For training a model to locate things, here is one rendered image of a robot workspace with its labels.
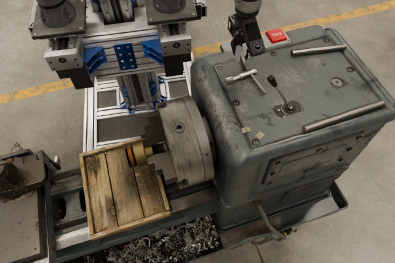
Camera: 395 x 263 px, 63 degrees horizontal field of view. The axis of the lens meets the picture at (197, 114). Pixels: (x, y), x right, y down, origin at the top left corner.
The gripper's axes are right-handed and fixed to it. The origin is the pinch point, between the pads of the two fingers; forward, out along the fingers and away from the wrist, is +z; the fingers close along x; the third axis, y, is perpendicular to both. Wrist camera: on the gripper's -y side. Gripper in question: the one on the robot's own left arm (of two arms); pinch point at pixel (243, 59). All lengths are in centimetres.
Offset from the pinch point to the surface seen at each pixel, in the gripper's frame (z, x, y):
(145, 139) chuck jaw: 15.6, 38.6, -10.2
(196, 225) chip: 71, 27, -29
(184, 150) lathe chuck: 9.4, 27.9, -21.8
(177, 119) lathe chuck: 5.9, 27.1, -12.5
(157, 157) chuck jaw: 19.5, 36.3, -16.3
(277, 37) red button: 2.9, -17.4, 8.6
